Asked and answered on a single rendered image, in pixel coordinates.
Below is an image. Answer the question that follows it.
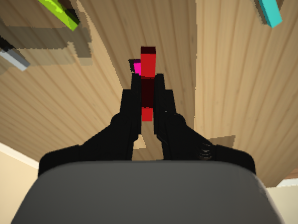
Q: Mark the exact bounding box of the lime green rod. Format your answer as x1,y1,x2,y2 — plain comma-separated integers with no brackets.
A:
38,0,80,31

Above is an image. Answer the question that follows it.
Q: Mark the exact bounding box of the red rod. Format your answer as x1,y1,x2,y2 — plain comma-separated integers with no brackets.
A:
141,46,156,121

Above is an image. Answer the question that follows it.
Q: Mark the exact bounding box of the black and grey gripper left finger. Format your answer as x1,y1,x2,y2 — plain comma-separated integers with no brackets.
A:
37,73,142,178

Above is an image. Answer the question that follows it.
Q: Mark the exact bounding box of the turquoise rod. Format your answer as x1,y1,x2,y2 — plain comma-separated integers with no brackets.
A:
258,0,282,28

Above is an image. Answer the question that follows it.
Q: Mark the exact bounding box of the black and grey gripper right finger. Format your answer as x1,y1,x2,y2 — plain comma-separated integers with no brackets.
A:
153,74,256,175

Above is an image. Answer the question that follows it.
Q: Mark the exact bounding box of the magenta rectangular block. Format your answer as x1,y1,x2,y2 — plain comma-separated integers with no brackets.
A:
134,59,141,75

